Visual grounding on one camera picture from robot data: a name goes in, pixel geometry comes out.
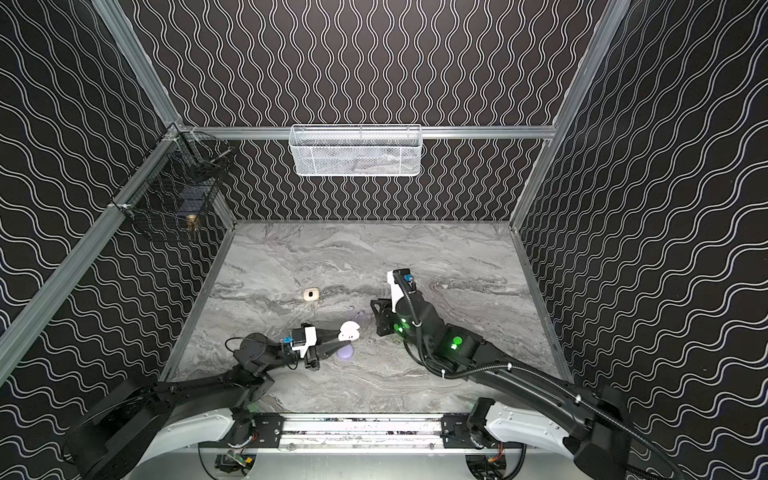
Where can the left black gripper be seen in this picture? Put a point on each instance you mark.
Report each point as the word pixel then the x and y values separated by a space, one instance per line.
pixel 314 348

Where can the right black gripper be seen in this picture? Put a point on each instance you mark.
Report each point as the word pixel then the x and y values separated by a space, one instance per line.
pixel 386 318

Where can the purple round disc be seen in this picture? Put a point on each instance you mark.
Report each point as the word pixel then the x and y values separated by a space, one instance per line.
pixel 346 352

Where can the white round disc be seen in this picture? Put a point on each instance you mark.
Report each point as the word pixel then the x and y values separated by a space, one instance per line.
pixel 349 331

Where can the beige earbud charging case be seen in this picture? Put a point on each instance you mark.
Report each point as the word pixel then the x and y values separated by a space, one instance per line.
pixel 311 294

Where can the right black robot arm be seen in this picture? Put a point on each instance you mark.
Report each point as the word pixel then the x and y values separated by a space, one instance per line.
pixel 596 433

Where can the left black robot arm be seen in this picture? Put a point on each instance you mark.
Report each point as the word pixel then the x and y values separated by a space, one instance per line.
pixel 112 437

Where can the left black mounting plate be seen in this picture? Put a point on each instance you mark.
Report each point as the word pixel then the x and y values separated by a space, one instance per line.
pixel 256 430

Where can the black mounting plate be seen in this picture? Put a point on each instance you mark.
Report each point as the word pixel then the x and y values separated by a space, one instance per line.
pixel 456 433
pixel 256 430

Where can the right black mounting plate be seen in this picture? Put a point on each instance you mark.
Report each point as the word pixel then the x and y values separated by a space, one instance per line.
pixel 456 433

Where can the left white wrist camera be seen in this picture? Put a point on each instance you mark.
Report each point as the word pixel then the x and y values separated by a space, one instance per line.
pixel 301 339

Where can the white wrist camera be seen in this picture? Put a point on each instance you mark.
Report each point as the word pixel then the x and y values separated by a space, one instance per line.
pixel 301 339
pixel 401 283

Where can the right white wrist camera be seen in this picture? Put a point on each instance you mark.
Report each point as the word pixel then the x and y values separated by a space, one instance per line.
pixel 401 283

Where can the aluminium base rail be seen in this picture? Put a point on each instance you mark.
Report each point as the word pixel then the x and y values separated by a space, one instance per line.
pixel 367 434

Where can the white mesh wall basket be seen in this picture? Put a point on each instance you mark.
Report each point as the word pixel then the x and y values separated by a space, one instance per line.
pixel 356 150

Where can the black wire wall basket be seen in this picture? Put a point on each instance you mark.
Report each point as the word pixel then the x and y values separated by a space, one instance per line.
pixel 186 181

